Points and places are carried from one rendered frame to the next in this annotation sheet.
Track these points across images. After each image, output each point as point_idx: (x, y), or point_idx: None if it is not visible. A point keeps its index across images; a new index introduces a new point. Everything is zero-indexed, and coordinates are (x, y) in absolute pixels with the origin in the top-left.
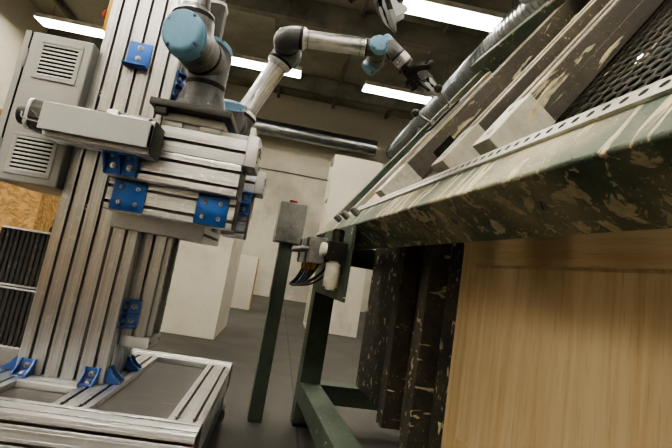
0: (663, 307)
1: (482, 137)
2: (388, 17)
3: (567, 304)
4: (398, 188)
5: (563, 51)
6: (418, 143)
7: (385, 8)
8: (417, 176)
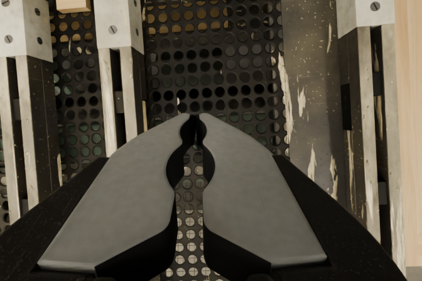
0: None
1: None
2: (150, 132)
3: None
4: None
5: (27, 144)
6: None
7: (130, 174)
8: (341, 32)
